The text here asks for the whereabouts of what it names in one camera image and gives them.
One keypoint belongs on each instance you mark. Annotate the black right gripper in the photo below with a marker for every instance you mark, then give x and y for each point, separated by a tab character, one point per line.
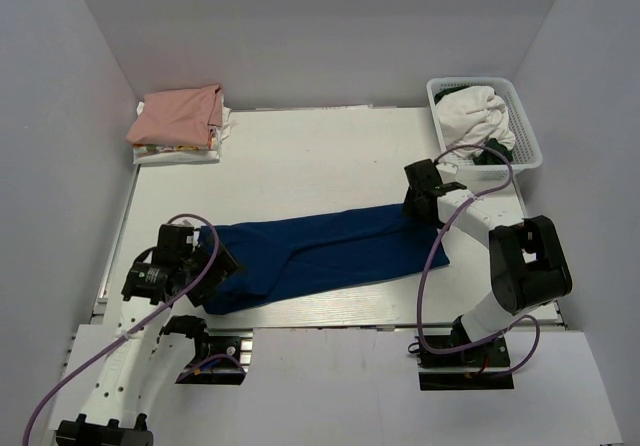
411	203

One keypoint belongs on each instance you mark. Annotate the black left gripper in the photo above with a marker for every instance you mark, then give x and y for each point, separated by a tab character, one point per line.
224	265

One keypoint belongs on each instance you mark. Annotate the blue t shirt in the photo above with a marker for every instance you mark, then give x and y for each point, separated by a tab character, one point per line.
285	259

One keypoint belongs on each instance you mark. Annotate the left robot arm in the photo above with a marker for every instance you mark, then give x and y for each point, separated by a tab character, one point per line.
156	345

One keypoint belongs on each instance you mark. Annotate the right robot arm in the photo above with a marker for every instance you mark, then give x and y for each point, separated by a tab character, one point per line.
527	265

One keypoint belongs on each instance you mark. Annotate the white crumpled t shirt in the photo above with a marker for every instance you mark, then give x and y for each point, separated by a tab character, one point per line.
475	116

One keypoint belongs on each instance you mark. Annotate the white plastic basket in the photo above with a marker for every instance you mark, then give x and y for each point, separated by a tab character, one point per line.
526	152

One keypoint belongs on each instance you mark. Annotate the pink folded t shirt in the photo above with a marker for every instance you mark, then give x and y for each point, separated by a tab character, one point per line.
178	118

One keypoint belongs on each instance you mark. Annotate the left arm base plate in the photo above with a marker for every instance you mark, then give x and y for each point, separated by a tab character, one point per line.
222	358

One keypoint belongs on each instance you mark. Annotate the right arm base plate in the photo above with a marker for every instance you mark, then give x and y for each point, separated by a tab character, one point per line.
484	368

